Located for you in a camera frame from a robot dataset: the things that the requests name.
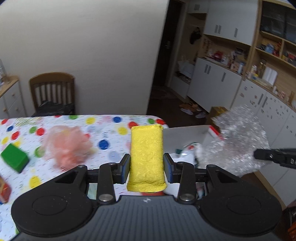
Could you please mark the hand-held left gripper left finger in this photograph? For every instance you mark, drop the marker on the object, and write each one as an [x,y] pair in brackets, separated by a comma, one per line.
[126,168]

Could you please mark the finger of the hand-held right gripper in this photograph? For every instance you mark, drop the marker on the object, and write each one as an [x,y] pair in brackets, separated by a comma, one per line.
[277,156]

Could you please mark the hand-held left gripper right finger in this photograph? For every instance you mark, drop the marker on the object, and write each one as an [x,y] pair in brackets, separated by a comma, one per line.
[167,168]

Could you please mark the yellow sponge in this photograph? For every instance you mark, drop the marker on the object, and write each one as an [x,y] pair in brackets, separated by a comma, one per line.
[146,157]

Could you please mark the printed apron green ribbon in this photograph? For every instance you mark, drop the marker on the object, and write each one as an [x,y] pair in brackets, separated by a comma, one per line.
[192,150]

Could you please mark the red cardboard box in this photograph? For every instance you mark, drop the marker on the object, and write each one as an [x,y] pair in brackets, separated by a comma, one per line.
[185,134]

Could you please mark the clear bubble wrap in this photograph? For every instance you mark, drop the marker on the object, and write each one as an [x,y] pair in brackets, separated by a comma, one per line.
[235,141]

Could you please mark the balloon print tablecloth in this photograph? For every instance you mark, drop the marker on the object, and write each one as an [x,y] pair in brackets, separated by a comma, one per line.
[106,136]

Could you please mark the pink mesh bath pouf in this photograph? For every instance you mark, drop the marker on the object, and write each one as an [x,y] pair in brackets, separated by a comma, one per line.
[67,148]

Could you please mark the pile of shoes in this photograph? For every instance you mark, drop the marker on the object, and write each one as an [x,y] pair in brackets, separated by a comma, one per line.
[192,109]

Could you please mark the brown cardboard box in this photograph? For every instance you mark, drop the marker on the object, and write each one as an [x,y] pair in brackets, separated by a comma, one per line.
[217,113]

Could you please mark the wooden open shelf unit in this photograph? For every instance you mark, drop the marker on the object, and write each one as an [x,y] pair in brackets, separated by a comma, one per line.
[284,76]

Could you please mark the white base cabinet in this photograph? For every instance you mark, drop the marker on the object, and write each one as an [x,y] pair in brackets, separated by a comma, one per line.
[212,88]

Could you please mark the white plastic bag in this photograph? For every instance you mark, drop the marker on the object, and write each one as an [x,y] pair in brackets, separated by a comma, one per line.
[186,69]

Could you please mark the green square box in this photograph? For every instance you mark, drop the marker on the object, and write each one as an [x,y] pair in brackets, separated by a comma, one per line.
[15,157]

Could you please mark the row of countertop boxes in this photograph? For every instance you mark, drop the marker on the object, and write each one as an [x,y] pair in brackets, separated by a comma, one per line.
[222,56]

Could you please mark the wooden chair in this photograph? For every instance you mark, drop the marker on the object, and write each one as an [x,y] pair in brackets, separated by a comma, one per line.
[52,77]

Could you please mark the dark wooden door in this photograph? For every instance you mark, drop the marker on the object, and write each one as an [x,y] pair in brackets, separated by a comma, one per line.
[171,46]

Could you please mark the white drawer cabinet wooden top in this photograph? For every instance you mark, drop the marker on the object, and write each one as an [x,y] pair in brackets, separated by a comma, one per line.
[11,99]

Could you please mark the black hanging bag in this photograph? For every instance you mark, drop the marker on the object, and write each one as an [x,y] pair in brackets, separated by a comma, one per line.
[195,36]

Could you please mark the white wall cabinet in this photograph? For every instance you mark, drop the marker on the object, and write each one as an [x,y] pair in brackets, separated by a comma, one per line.
[231,20]

